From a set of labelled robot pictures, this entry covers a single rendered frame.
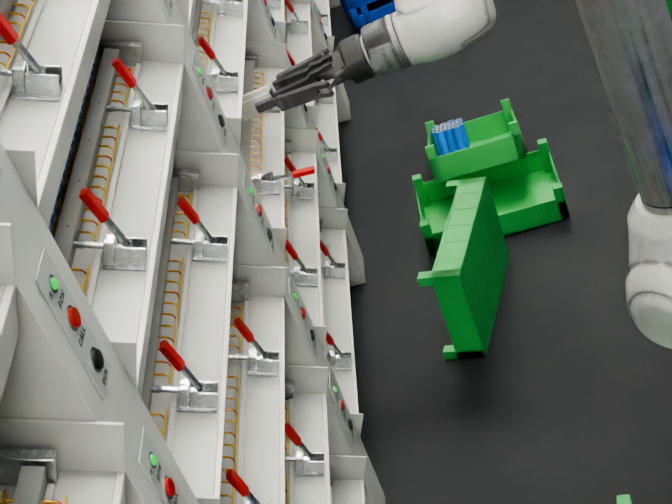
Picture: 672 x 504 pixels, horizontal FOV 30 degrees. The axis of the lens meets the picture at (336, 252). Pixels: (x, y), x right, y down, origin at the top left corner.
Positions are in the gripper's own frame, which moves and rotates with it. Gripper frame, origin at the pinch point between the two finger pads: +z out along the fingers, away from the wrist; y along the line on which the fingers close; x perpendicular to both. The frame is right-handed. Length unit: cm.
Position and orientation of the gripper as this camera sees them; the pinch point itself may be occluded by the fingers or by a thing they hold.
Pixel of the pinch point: (256, 102)
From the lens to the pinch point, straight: 208.0
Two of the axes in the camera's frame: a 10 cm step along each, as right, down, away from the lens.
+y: 0.1, 5.8, -8.2
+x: 4.3, 7.4, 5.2
